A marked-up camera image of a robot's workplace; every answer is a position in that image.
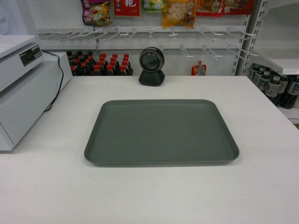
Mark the white peg hook rail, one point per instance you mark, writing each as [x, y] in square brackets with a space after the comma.
[205, 38]

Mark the white cash register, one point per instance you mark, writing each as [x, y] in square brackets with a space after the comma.
[30, 81]

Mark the red cap soy sauce bottle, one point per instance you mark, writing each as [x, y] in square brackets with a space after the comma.
[96, 70]
[109, 70]
[123, 70]

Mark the yellow snack bag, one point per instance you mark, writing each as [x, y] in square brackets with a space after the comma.
[180, 12]

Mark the purple snack bag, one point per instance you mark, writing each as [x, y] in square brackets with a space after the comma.
[96, 12]

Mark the dark tea bottle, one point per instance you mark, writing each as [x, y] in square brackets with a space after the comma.
[263, 81]
[275, 88]
[291, 93]

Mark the grey rectangular serving tray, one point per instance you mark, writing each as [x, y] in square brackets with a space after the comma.
[160, 133]

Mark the red snack bag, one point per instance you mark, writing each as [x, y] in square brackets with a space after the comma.
[218, 8]
[128, 8]

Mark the green snack bag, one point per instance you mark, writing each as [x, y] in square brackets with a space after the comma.
[154, 5]

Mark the black round barcode scanner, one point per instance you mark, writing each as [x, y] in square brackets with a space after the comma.
[151, 61]

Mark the small red hanging packet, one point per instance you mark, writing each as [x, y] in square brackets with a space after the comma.
[199, 69]

